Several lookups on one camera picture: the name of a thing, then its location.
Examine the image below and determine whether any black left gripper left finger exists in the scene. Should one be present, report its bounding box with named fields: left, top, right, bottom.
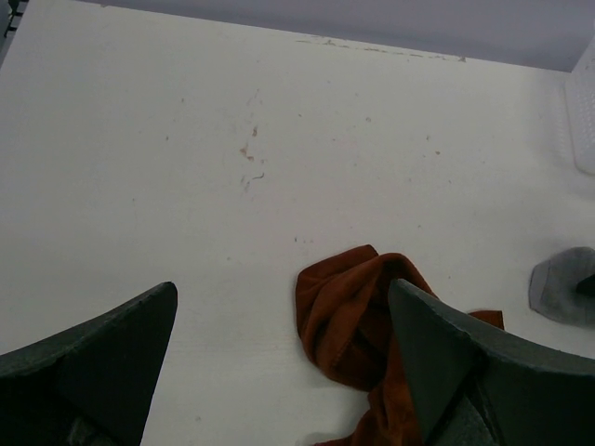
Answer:
left=1, top=282, right=178, bottom=445

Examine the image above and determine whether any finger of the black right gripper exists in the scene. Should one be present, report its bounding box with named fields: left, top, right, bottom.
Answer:
left=575, top=274, right=595, bottom=294

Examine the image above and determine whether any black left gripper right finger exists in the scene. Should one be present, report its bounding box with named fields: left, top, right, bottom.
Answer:
left=388, top=280, right=594, bottom=445

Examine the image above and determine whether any rust brown towel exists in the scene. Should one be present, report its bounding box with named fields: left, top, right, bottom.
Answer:
left=296, top=245, right=505, bottom=445

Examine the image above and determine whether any grey towel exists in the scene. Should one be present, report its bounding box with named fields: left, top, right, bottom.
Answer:
left=528, top=247, right=594, bottom=328

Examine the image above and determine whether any white perforated plastic basket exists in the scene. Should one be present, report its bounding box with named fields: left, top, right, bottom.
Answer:
left=564, top=40, right=595, bottom=176

